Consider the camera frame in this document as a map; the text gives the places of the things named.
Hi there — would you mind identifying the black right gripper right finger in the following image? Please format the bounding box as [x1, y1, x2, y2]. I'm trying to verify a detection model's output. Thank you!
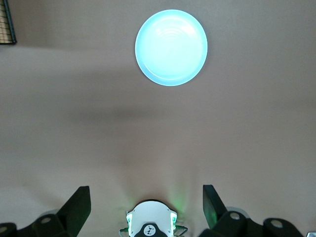
[199, 184, 304, 237]

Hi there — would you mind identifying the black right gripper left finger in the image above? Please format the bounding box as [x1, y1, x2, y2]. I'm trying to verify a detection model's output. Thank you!
[0, 185, 91, 237]

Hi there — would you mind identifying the light blue round plate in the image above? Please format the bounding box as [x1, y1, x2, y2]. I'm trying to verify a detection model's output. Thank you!
[134, 9, 208, 87]

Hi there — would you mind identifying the brown table cover sheet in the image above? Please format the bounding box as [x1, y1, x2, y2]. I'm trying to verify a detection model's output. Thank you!
[0, 0, 316, 237]

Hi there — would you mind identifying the black wire tray wooden base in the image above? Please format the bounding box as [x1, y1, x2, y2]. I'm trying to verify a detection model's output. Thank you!
[0, 0, 17, 45]

